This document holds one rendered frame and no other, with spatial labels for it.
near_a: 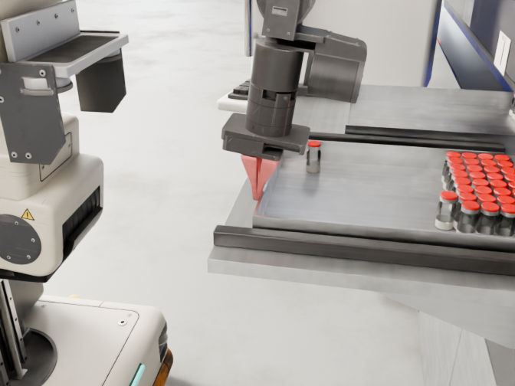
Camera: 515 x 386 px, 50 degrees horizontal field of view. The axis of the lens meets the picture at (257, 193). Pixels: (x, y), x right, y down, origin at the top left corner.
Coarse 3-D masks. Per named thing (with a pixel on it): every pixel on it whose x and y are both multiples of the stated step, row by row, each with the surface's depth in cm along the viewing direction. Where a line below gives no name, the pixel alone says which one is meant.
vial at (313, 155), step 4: (308, 148) 84; (312, 148) 83; (316, 148) 83; (308, 152) 84; (312, 152) 83; (316, 152) 83; (320, 152) 84; (308, 156) 84; (312, 156) 84; (316, 156) 84; (320, 156) 84; (308, 160) 84; (312, 160) 84; (316, 160) 84; (308, 164) 84; (312, 164) 84; (316, 164) 84; (308, 168) 85; (312, 168) 84; (316, 168) 84; (312, 172) 85; (316, 172) 85
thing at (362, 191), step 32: (288, 160) 89; (320, 160) 89; (352, 160) 88; (384, 160) 87; (416, 160) 86; (288, 192) 79; (320, 192) 79; (352, 192) 79; (384, 192) 79; (416, 192) 79; (256, 224) 67; (288, 224) 66; (320, 224) 65; (352, 224) 64; (384, 224) 71; (416, 224) 71
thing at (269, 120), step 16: (256, 96) 64; (288, 96) 63; (256, 112) 64; (272, 112) 64; (288, 112) 64; (224, 128) 66; (240, 128) 66; (256, 128) 65; (272, 128) 65; (288, 128) 66; (304, 128) 69; (272, 144) 66; (288, 144) 65; (304, 144) 65
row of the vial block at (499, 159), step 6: (498, 156) 79; (504, 156) 79; (498, 162) 77; (504, 162) 77; (510, 162) 77; (504, 168) 75; (510, 168) 75; (504, 174) 75; (510, 174) 74; (504, 180) 73; (510, 180) 72; (510, 186) 71
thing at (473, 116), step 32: (384, 96) 117; (416, 96) 116; (448, 96) 114; (480, 96) 113; (512, 96) 112; (352, 128) 95; (384, 128) 94; (416, 128) 102; (448, 128) 102; (480, 128) 102; (512, 128) 102
